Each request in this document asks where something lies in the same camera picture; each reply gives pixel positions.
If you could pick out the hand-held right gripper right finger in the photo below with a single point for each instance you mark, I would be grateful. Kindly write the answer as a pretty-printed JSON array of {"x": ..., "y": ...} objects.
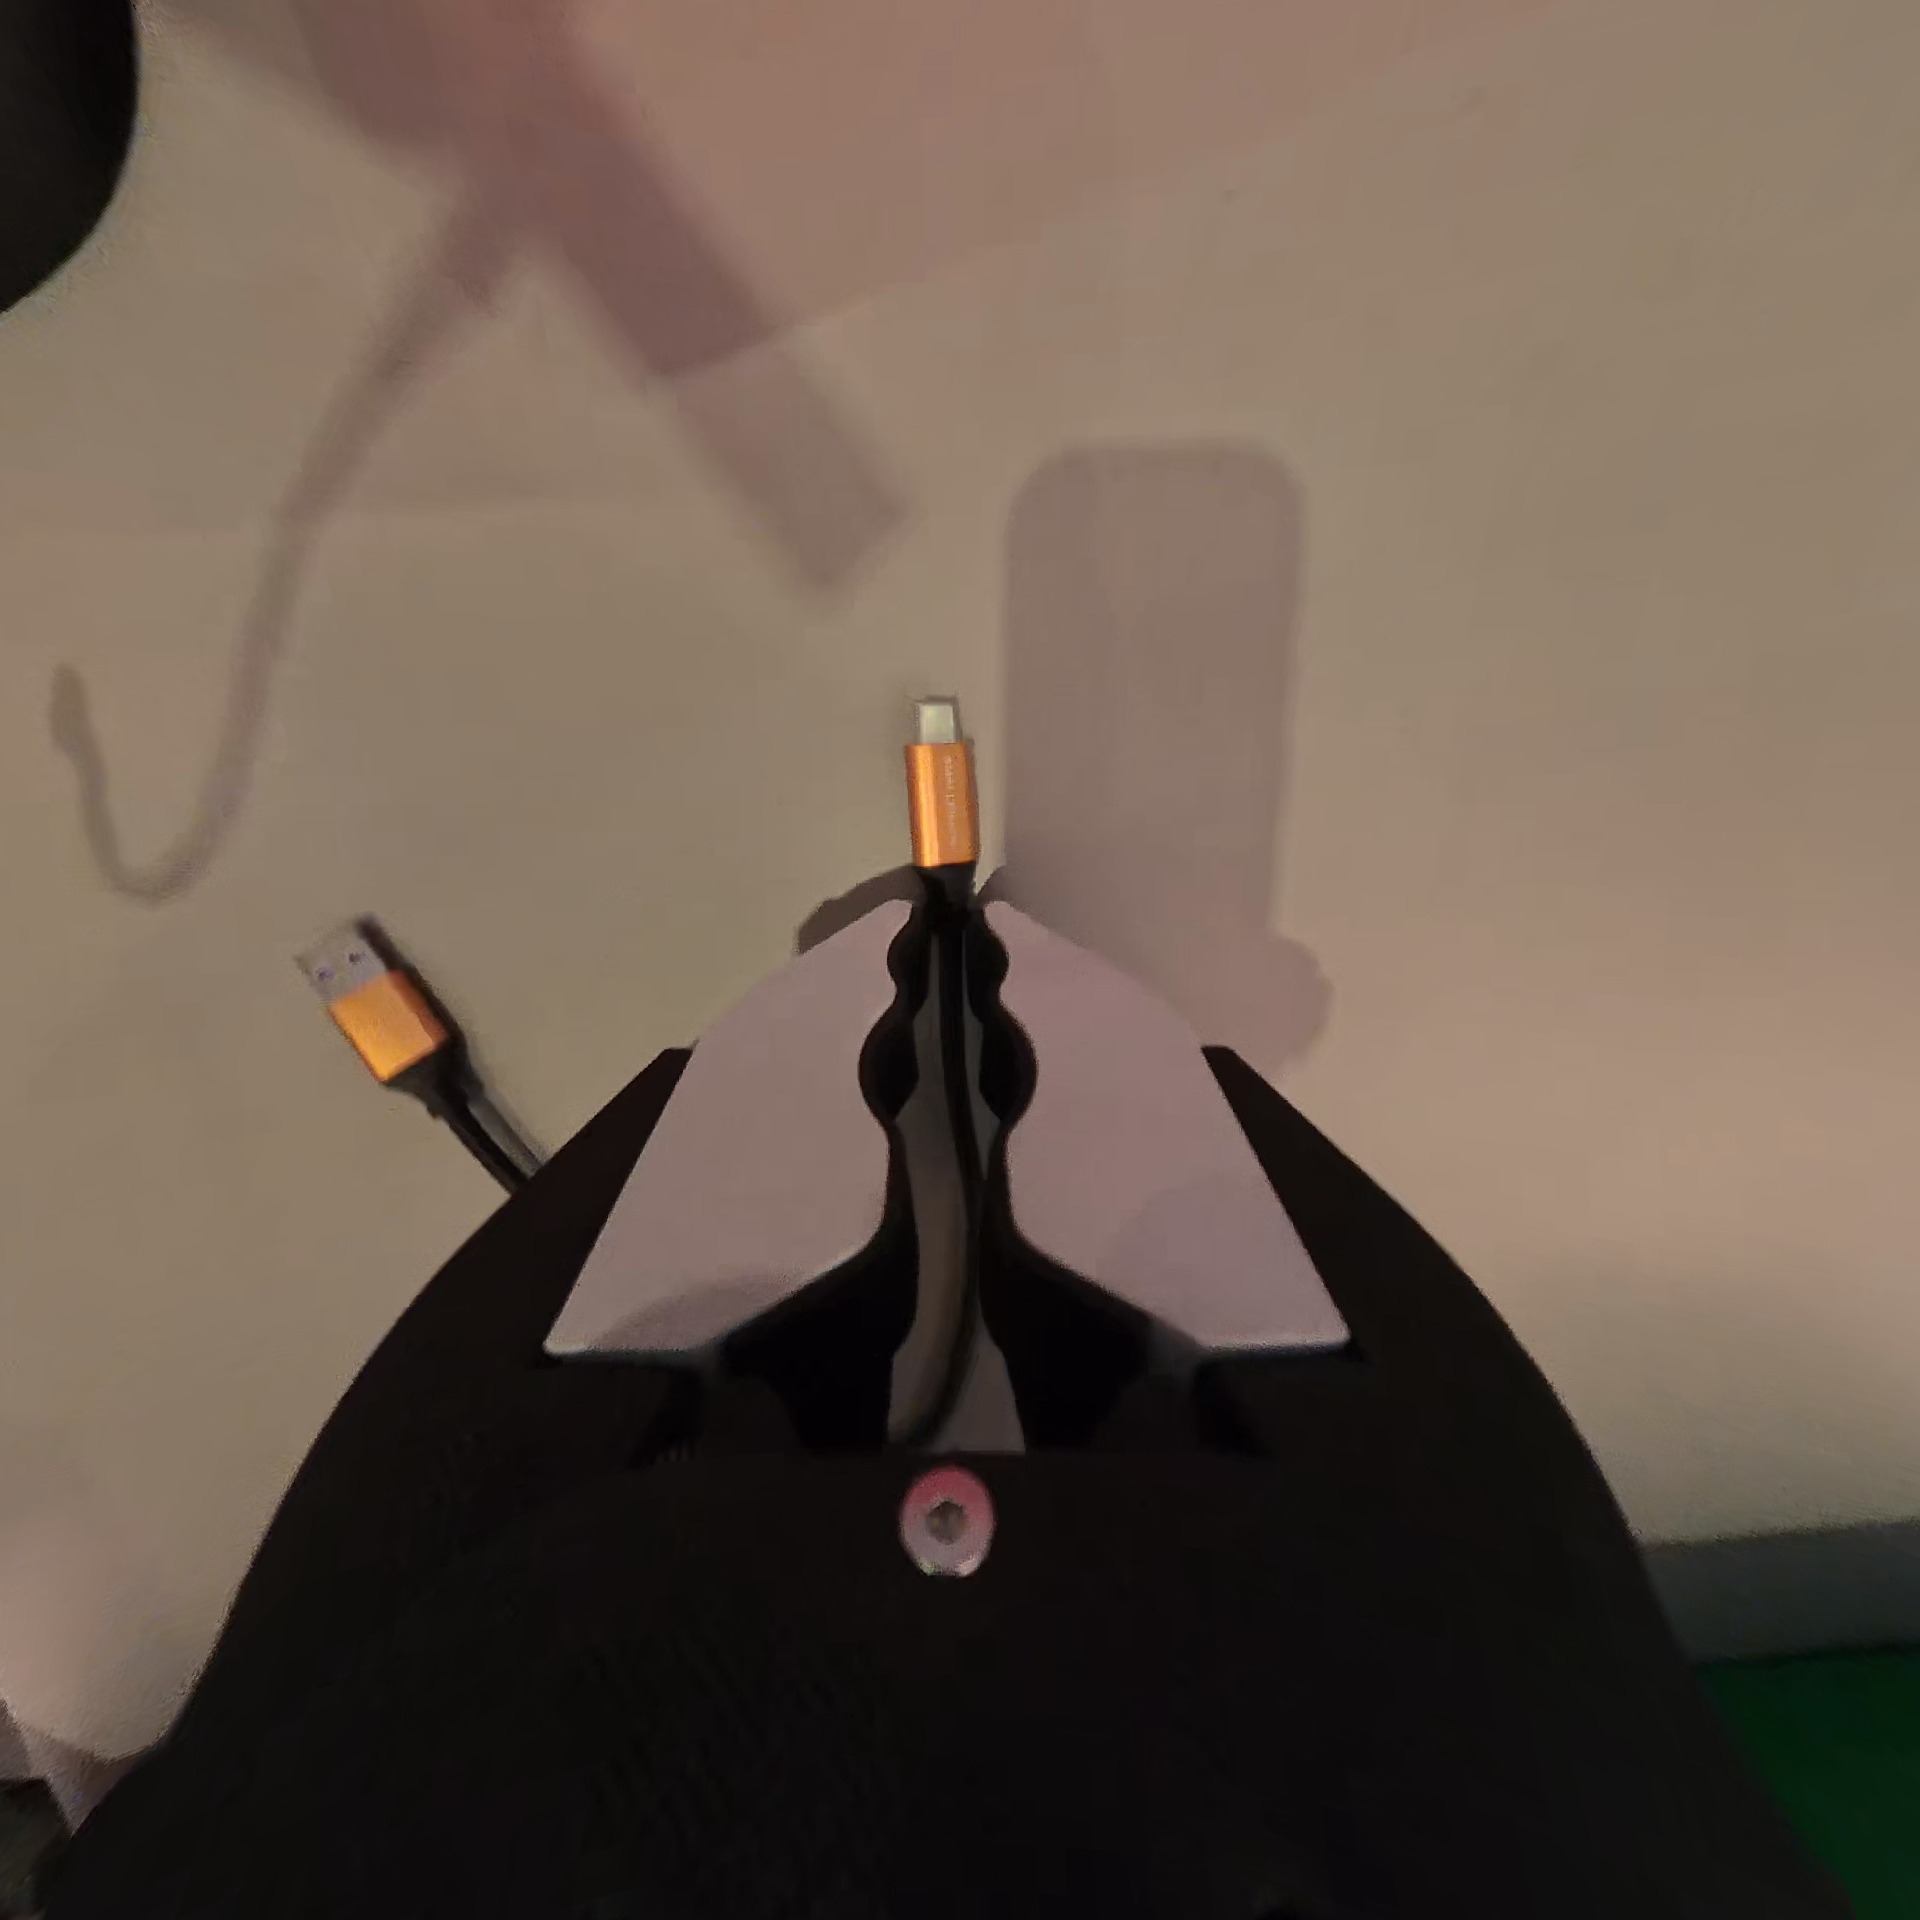
[{"x": 1139, "y": 1187}]

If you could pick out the green plastic bin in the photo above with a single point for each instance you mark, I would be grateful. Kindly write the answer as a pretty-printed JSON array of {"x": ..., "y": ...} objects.
[{"x": 1831, "y": 1801}]

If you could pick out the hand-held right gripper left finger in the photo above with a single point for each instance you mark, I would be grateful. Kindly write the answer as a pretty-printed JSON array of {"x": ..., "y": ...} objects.
[{"x": 749, "y": 1171}]

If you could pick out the dark rounded object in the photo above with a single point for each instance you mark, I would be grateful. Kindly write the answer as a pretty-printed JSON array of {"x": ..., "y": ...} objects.
[{"x": 52, "y": 136}]

